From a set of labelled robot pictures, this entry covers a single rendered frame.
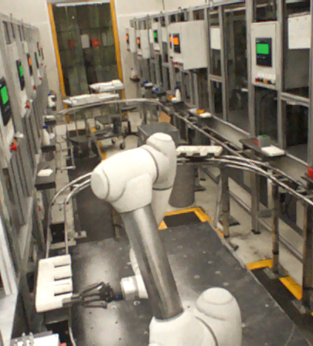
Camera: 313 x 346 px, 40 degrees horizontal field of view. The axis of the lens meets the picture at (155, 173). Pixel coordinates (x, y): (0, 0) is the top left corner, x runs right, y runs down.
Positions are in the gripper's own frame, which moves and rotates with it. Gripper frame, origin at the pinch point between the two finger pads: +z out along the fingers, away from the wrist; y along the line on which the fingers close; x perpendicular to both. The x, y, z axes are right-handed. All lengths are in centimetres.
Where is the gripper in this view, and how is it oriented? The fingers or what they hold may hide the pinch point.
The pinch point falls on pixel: (70, 300)
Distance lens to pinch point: 180.0
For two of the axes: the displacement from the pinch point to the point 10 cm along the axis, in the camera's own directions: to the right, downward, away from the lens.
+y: -0.9, -9.4, -3.2
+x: 2.2, 2.9, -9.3
